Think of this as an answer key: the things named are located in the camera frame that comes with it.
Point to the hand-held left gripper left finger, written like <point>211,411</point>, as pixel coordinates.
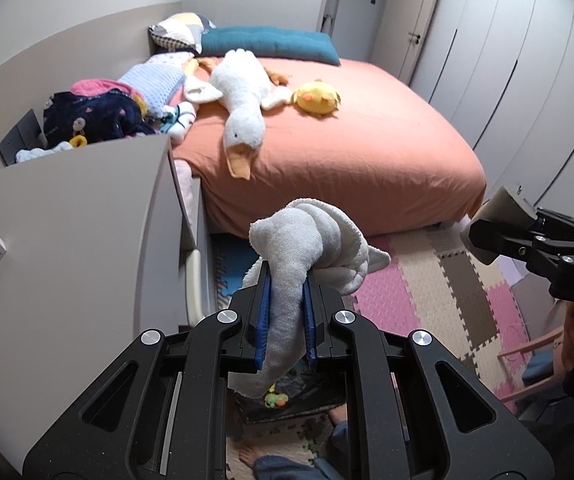
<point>262,320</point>

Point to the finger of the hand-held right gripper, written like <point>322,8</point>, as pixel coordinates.
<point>507,242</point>
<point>559,222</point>

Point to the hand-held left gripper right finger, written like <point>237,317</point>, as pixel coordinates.
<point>309,320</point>

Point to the grey block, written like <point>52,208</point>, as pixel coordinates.
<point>509,207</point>

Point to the bin with black bag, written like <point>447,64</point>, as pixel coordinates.
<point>307,390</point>

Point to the white towel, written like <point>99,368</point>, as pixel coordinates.
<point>307,230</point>

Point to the grey furniture panel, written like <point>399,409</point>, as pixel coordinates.
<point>534,310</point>

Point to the blue seat cushion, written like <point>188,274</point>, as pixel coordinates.
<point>542,369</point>

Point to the foam puzzle mat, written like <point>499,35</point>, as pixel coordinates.
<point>417,285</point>

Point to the small wooden chair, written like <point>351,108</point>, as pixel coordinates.
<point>512,355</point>

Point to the person's leg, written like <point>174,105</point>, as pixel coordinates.
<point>287,467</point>
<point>338,430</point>

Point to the bed with orange sheet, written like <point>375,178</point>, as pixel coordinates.
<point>367,150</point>

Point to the white wardrobe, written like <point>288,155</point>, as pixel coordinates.
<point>507,60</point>

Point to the grey nightstand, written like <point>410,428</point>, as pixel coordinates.
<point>77,220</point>

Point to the white stuffed toy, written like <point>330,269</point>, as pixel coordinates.
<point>182,120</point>

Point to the yellow duck plush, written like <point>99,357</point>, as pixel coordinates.
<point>317,100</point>

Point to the white goose plush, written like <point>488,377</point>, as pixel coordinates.
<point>239,90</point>

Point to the small yellow toy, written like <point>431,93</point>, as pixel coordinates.
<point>78,141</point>

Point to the white door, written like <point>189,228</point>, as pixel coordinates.
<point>407,5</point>

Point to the light blue knitted blanket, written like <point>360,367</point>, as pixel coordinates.
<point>152,77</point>

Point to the navy printed blanket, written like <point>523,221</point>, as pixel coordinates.
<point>92,115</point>

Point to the teal pillow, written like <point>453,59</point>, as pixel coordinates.
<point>267,42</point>

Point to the white cloth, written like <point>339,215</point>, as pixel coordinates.
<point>32,154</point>

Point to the pink cloth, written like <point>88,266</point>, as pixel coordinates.
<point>92,86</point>

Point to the patchwork pillow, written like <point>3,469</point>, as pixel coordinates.
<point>179,30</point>

